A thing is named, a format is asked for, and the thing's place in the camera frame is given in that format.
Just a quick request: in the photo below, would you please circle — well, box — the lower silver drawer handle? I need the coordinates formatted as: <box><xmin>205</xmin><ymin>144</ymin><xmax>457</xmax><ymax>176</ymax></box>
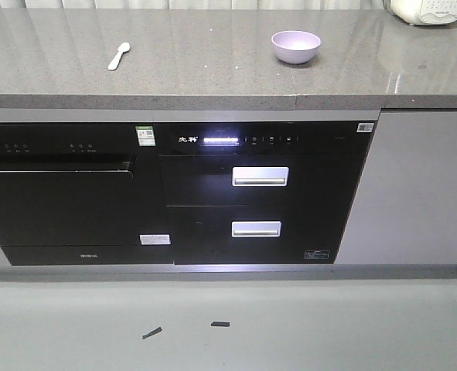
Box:
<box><xmin>231</xmin><ymin>221</ymin><xmax>281</xmax><ymax>238</ymax></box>

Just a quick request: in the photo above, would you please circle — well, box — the purple plastic bowl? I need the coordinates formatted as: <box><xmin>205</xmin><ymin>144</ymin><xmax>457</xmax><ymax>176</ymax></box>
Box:
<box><xmin>271</xmin><ymin>30</ymin><xmax>322</xmax><ymax>64</ymax></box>

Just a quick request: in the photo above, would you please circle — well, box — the white rice cooker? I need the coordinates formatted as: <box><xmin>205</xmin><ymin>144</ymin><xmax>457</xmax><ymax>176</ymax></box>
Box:
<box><xmin>383</xmin><ymin>0</ymin><xmax>457</xmax><ymax>26</ymax></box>

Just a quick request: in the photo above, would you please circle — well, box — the grey stone countertop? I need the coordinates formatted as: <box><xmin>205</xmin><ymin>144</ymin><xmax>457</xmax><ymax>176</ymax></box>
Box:
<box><xmin>0</xmin><ymin>8</ymin><xmax>457</xmax><ymax>111</ymax></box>

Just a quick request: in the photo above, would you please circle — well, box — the white curtain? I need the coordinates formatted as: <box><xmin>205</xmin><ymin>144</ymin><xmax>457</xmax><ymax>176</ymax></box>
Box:
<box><xmin>22</xmin><ymin>0</ymin><xmax>384</xmax><ymax>10</ymax></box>

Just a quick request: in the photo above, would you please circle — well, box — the upper silver drawer handle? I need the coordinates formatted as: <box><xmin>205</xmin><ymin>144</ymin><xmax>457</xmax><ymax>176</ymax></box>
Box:
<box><xmin>232</xmin><ymin>166</ymin><xmax>289</xmax><ymax>187</ymax></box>

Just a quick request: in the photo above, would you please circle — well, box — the grey cabinet door panel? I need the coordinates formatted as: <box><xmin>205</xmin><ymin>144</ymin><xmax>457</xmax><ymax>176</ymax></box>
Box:
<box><xmin>336</xmin><ymin>111</ymin><xmax>457</xmax><ymax>264</ymax></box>

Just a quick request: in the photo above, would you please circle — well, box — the pale green plastic spoon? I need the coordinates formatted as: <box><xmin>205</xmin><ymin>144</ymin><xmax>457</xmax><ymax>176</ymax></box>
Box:
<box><xmin>107</xmin><ymin>42</ymin><xmax>131</xmax><ymax>71</ymax></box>

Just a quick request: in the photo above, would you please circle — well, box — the black drawer disinfection cabinet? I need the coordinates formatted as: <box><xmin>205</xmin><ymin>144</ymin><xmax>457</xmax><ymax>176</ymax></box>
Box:
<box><xmin>155</xmin><ymin>120</ymin><xmax>376</xmax><ymax>265</ymax></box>

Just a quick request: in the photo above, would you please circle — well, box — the silver drawer handle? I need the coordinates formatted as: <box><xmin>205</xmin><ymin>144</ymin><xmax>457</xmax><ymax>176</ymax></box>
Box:
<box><xmin>231</xmin><ymin>221</ymin><xmax>281</xmax><ymax>238</ymax></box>
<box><xmin>232</xmin><ymin>166</ymin><xmax>289</xmax><ymax>187</ymax></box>

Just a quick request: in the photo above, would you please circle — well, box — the black built-in dishwasher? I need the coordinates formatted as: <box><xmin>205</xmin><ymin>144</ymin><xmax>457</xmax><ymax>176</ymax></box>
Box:
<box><xmin>0</xmin><ymin>121</ymin><xmax>173</xmax><ymax>266</ymax></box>

